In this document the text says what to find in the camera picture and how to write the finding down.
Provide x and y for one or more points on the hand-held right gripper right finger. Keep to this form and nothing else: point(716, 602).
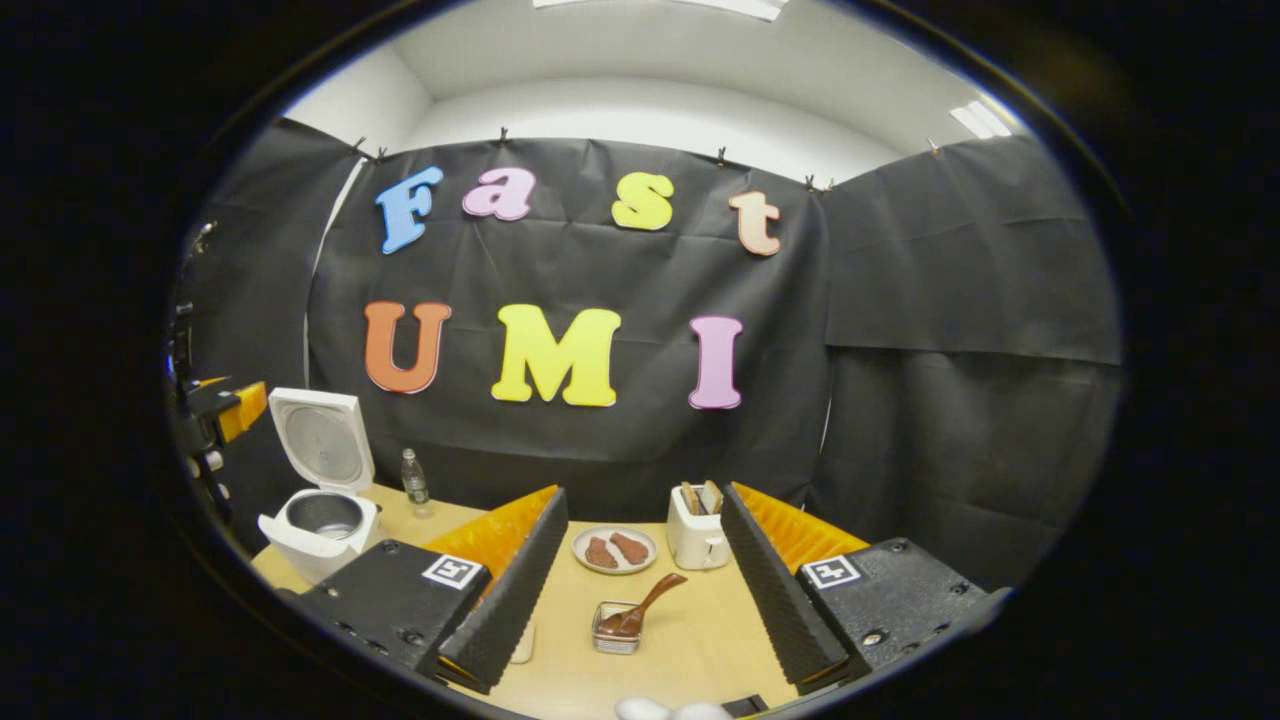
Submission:
point(775, 590)

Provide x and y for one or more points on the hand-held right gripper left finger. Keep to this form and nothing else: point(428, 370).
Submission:
point(510, 590)

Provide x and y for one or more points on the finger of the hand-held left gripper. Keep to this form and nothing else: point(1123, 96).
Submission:
point(245, 410)
point(212, 381)

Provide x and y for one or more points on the brown wooden spoon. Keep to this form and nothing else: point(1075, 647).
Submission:
point(650, 598)

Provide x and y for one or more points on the white rice cooker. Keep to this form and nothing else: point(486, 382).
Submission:
point(320, 520)

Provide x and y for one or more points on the white toaster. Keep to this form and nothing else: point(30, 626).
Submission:
point(695, 545)

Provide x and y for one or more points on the brown meat piece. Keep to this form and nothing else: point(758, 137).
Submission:
point(601, 552)
point(629, 547)

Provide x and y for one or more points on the white round plate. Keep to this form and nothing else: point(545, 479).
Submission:
point(615, 569)

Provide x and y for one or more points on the toasted bread slice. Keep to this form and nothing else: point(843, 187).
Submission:
point(711, 496)
point(690, 498)

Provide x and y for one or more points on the clear water bottle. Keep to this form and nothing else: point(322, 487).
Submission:
point(416, 485)

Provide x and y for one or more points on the black backdrop cloth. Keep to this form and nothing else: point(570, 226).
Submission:
point(900, 300)

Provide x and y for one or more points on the ceiling light panel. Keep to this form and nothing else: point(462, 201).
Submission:
point(690, 6)
point(982, 120)

